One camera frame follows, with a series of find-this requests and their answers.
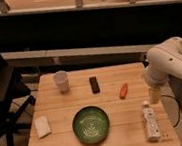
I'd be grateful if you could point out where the black rectangular remote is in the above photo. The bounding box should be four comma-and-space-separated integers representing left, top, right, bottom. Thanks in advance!
89, 76, 100, 93

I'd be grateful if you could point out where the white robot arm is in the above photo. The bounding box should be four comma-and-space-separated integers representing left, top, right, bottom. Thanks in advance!
144, 37, 182, 104

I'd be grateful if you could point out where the white folded cloth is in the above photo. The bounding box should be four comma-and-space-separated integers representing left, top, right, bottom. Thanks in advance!
34, 116, 52, 139

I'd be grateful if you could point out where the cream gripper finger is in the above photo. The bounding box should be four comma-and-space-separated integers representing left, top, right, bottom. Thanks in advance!
148, 88, 161, 104

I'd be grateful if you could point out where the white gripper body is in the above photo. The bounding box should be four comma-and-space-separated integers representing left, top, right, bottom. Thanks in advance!
144, 67, 168, 88

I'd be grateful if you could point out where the black cable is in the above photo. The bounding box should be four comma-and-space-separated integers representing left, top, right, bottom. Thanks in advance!
160, 92, 182, 129

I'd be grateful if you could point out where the black office chair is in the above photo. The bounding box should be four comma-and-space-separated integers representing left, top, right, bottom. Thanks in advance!
0, 55, 36, 146

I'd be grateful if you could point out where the green ceramic plate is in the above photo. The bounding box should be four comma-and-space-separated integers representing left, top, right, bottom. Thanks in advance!
72, 106, 110, 145

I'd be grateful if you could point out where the white plastic cup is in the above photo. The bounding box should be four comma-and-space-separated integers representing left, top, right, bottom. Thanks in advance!
53, 70, 69, 93

